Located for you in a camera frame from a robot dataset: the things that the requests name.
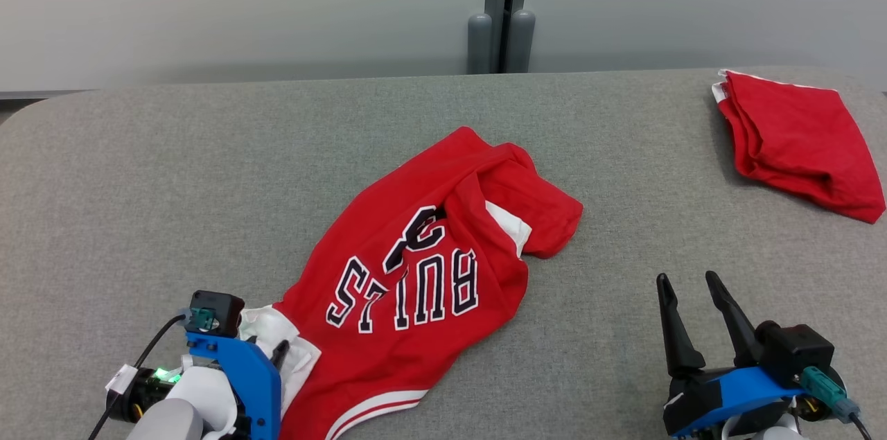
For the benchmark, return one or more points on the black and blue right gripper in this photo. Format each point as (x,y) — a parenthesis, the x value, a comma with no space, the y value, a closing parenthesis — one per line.
(734,395)

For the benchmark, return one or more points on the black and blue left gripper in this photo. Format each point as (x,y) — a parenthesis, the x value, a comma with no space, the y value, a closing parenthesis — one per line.
(253,384)

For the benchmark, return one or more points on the red Bulls 23 jersey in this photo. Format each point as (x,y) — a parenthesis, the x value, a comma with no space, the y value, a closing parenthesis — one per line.
(416,232)

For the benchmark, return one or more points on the red shorts with white stripes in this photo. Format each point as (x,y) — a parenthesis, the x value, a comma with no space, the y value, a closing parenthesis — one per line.
(797,142)

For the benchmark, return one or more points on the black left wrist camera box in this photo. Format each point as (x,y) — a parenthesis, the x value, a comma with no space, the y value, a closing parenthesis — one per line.
(218,308)

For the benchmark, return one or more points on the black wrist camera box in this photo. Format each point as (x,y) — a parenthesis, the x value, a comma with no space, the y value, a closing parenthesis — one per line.
(218,308)
(797,353)

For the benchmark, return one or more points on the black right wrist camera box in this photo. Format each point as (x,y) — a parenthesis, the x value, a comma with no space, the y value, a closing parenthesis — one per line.
(797,353)

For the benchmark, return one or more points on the grey rounded post foot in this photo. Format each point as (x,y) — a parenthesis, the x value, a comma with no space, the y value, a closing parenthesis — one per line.
(479,45)
(522,41)

